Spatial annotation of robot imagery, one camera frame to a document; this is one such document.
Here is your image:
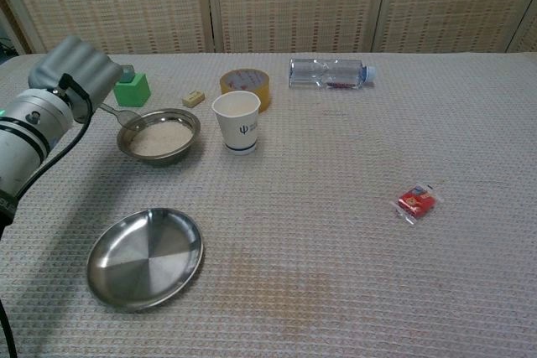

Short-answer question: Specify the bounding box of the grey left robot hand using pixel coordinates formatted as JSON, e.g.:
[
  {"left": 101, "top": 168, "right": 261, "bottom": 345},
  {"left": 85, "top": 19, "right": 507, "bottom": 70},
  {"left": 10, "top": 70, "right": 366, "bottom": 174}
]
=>
[{"left": 28, "top": 35, "right": 123, "bottom": 124}]

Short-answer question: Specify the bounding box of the metal spoon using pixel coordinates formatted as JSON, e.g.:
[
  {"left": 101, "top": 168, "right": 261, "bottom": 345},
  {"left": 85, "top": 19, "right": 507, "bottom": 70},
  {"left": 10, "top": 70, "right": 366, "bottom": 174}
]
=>
[{"left": 99, "top": 102, "right": 146, "bottom": 131}]

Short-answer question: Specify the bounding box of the metal bowl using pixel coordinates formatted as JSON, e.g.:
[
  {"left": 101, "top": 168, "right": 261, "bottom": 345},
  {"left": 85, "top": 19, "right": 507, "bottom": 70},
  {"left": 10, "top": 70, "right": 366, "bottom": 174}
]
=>
[{"left": 116, "top": 107, "right": 202, "bottom": 168}]

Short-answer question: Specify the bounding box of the white paper cup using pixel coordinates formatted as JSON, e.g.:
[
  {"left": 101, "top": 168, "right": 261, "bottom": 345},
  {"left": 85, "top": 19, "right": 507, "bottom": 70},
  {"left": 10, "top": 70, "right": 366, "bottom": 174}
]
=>
[{"left": 211, "top": 91, "right": 262, "bottom": 156}]

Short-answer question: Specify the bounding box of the green cube block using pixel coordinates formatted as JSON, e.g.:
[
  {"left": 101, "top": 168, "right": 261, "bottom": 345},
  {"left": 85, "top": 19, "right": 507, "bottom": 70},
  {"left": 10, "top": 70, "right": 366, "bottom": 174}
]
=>
[{"left": 113, "top": 72, "right": 152, "bottom": 108}]

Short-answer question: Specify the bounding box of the small beige block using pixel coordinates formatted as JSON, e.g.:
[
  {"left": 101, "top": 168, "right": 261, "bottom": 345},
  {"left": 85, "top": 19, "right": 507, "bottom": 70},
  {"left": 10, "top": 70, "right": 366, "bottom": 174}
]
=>
[{"left": 181, "top": 89, "right": 206, "bottom": 107}]

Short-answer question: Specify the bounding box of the yellow tape roll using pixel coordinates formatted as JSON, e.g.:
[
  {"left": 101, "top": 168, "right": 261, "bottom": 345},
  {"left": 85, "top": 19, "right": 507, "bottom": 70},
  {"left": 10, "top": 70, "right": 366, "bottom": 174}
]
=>
[{"left": 219, "top": 68, "right": 272, "bottom": 114}]

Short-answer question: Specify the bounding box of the round metal plate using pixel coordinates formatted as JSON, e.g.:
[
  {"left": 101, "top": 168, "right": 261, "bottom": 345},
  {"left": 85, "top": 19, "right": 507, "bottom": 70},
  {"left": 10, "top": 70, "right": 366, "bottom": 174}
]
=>
[{"left": 85, "top": 207, "right": 206, "bottom": 314}]

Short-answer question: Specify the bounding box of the woven folding screen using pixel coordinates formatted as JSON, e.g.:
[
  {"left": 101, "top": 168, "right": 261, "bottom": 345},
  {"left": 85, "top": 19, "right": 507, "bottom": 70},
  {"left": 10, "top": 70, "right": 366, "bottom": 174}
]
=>
[{"left": 0, "top": 0, "right": 537, "bottom": 55}]

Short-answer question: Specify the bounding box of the clear plastic water bottle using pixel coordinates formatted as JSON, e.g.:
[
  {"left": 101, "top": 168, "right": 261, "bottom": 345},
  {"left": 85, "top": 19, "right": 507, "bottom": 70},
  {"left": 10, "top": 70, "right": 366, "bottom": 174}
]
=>
[{"left": 288, "top": 58, "right": 376, "bottom": 91}]

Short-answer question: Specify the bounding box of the beige woven tablecloth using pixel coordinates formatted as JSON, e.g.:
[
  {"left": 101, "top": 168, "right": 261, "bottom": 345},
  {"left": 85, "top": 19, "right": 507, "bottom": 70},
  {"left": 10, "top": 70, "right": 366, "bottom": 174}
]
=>
[{"left": 0, "top": 51, "right": 537, "bottom": 358}]

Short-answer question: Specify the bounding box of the red snack packet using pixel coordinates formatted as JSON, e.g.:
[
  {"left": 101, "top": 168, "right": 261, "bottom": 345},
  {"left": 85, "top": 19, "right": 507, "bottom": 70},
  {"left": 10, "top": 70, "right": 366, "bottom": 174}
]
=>
[{"left": 390, "top": 180, "right": 443, "bottom": 226}]

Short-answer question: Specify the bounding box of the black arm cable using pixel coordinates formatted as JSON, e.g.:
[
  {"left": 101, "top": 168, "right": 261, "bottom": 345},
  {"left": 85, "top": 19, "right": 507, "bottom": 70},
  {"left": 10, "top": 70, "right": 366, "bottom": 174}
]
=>
[{"left": 0, "top": 73, "right": 92, "bottom": 358}]

